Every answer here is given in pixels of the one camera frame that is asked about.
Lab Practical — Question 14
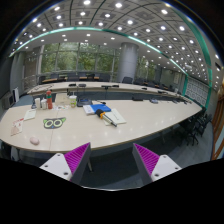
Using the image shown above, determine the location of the black office chair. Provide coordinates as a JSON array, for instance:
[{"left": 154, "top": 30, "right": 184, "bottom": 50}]
[{"left": 175, "top": 114, "right": 212, "bottom": 144}]

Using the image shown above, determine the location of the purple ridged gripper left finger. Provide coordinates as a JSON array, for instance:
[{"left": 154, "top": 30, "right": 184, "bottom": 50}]
[{"left": 41, "top": 143, "right": 91, "bottom": 185}]

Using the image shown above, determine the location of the blue book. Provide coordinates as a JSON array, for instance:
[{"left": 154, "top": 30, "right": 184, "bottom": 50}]
[{"left": 90, "top": 104, "right": 111, "bottom": 113}]

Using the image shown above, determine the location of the yellow black handled tool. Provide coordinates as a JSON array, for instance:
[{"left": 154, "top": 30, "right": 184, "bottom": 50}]
[{"left": 96, "top": 109, "right": 117, "bottom": 126}]

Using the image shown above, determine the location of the white paper sheet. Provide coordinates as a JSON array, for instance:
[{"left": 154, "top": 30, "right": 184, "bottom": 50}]
[{"left": 24, "top": 109, "right": 36, "bottom": 120}]

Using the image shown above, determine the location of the red orange bottle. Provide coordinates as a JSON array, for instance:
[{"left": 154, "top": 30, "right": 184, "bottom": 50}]
[{"left": 46, "top": 90, "right": 53, "bottom": 109}]

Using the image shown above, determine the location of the grey round pillar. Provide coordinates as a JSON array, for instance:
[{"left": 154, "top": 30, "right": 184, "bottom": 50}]
[{"left": 117, "top": 42, "right": 139, "bottom": 82}]

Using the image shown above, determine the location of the white cup green sleeve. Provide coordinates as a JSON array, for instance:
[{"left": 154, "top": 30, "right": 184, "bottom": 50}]
[{"left": 69, "top": 95, "right": 77, "bottom": 108}]

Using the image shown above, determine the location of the white container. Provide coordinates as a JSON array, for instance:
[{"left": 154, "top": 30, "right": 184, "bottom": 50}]
[{"left": 41, "top": 99, "right": 47, "bottom": 110}]

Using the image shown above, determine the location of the red patterned paper packet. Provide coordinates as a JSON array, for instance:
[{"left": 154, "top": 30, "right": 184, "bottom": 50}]
[{"left": 11, "top": 118, "right": 24, "bottom": 135}]

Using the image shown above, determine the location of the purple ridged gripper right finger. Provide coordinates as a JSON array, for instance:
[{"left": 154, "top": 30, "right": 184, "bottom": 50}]
[{"left": 132, "top": 143, "right": 181, "bottom": 185}]

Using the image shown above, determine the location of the open white notebook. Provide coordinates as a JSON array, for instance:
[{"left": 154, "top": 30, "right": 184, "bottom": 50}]
[{"left": 103, "top": 109, "right": 126, "bottom": 127}]

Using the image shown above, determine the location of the pink computer mouse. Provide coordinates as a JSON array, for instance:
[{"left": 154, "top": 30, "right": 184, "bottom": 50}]
[{"left": 30, "top": 137, "right": 40, "bottom": 145}]

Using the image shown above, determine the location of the black tablet device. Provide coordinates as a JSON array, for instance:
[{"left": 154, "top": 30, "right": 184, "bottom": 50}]
[{"left": 77, "top": 99, "right": 93, "bottom": 107}]

